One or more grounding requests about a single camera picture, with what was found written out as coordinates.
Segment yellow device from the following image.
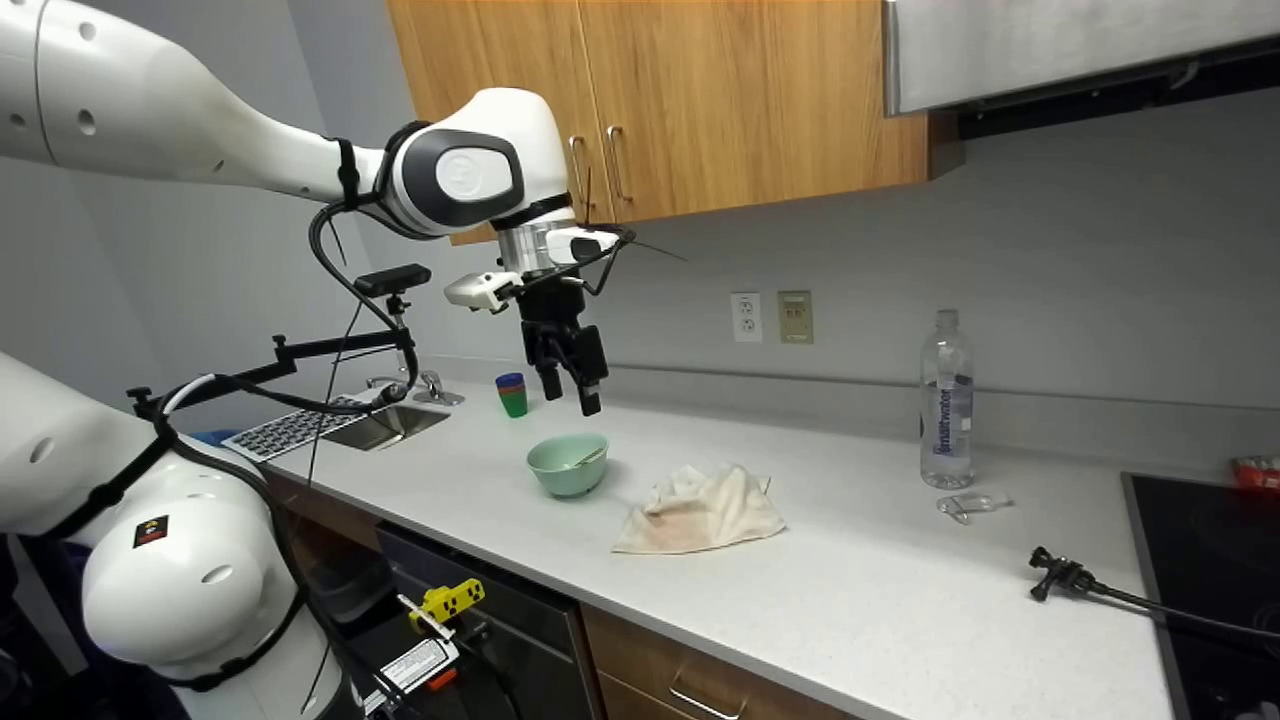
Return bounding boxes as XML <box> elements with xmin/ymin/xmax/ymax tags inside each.
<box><xmin>417</xmin><ymin>575</ymin><xmax>492</xmax><ymax>628</ymax></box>

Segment white wall outlet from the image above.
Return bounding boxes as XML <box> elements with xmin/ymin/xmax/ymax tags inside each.
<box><xmin>729</xmin><ymin>288</ymin><xmax>769</xmax><ymax>348</ymax></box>

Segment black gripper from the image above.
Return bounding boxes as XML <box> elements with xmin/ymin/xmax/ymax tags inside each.
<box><xmin>517</xmin><ymin>277</ymin><xmax>611</xmax><ymax>421</ymax></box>

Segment cream stained cloth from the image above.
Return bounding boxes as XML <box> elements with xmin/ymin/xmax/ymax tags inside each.
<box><xmin>611</xmin><ymin>459</ymin><xmax>791</xmax><ymax>562</ymax></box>

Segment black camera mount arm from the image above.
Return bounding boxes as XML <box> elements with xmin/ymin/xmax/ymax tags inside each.
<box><xmin>125</xmin><ymin>259</ymin><xmax>438</xmax><ymax>424</ymax></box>

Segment steel cabinet door handle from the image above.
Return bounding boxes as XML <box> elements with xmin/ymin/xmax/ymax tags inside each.
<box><xmin>600</xmin><ymin>119</ymin><xmax>638</xmax><ymax>211</ymax></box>
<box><xmin>564</xmin><ymin>128</ymin><xmax>600</xmax><ymax>215</ymax></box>

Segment green bowl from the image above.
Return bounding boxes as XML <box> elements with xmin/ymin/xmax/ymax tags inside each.
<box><xmin>525</xmin><ymin>434</ymin><xmax>611</xmax><ymax>505</ymax></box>

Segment black dishwasher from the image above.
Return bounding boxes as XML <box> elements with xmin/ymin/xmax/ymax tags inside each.
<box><xmin>377</xmin><ymin>522</ymin><xmax>598</xmax><ymax>720</ymax></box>

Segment steel drawer handle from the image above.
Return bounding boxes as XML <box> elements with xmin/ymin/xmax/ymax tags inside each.
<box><xmin>666</xmin><ymin>684</ymin><xmax>745</xmax><ymax>720</ymax></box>

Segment clear plastic water bottle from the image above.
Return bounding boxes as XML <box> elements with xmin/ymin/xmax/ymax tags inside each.
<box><xmin>915</xmin><ymin>307</ymin><xmax>981</xmax><ymax>494</ymax></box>

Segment wooden wall cabinet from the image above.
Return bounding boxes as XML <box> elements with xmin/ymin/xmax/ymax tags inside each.
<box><xmin>384</xmin><ymin>0</ymin><xmax>966</xmax><ymax>247</ymax></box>

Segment beige wall switch plate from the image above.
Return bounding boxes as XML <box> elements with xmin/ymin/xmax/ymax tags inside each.
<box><xmin>776</xmin><ymin>288</ymin><xmax>816</xmax><ymax>348</ymax></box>

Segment stacked blue green cups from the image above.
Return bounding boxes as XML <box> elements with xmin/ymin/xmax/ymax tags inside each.
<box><xmin>492</xmin><ymin>368</ymin><xmax>533</xmax><ymax>424</ymax></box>

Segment stainless range hood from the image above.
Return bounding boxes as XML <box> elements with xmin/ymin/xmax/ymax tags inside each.
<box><xmin>881</xmin><ymin>0</ymin><xmax>1280</xmax><ymax>143</ymax></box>

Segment white and red device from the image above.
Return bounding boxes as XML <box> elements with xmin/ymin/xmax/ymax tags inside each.
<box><xmin>374</xmin><ymin>637</ymin><xmax>464</xmax><ymax>702</ymax></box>

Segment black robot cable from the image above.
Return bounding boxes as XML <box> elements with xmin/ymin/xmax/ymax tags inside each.
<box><xmin>305</xmin><ymin>138</ymin><xmax>423</xmax><ymax>412</ymax></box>

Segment black cooktop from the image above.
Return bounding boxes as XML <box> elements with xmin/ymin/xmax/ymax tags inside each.
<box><xmin>1120</xmin><ymin>473</ymin><xmax>1280</xmax><ymax>720</ymax></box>

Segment small red item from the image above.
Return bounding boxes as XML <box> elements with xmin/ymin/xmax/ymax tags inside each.
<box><xmin>1228</xmin><ymin>453</ymin><xmax>1280</xmax><ymax>498</ymax></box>

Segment wooden drawer front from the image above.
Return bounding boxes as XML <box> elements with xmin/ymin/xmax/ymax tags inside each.
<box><xmin>576</xmin><ymin>603</ymin><xmax>857</xmax><ymax>720</ymax></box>

